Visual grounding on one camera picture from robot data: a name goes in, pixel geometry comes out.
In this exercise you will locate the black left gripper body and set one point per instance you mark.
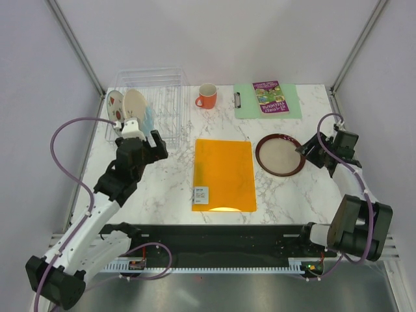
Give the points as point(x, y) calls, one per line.
point(149, 157)

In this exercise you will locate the brown rimmed plate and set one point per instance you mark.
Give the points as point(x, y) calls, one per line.
point(276, 154)

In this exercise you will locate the cream leaf pattern plate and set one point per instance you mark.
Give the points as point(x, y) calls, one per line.
point(135, 105)

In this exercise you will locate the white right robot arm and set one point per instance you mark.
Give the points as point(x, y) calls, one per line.
point(361, 223)

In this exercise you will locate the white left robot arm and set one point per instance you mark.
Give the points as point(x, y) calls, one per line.
point(60, 276)

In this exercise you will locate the watermelon pattern plate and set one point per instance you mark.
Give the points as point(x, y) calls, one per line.
point(114, 106)

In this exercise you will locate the purple book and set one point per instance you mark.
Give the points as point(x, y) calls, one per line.
point(270, 98)

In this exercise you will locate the orange plastic folder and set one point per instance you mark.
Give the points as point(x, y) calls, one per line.
point(223, 176)

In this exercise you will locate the orange mug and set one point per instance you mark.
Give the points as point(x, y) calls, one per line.
point(207, 96)

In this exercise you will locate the green clipboard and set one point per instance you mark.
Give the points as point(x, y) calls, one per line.
point(247, 107)

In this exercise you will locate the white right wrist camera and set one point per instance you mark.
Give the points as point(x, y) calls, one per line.
point(339, 126)

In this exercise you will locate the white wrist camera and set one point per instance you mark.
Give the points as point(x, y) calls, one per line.
point(339, 126)
point(129, 129)

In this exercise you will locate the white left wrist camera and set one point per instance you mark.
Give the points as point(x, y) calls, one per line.
point(129, 129)

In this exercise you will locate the white wire dish rack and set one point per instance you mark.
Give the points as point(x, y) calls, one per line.
point(166, 91)

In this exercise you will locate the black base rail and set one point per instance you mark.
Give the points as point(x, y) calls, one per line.
point(221, 245)

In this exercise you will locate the white slotted cable duct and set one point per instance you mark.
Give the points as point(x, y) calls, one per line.
point(125, 266)

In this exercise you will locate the right aluminium frame post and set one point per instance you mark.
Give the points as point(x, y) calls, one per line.
point(358, 45)

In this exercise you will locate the aluminium frame post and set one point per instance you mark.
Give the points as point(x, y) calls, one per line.
point(358, 45)
point(76, 47)

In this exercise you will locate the left aluminium frame post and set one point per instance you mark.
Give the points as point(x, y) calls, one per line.
point(76, 47)

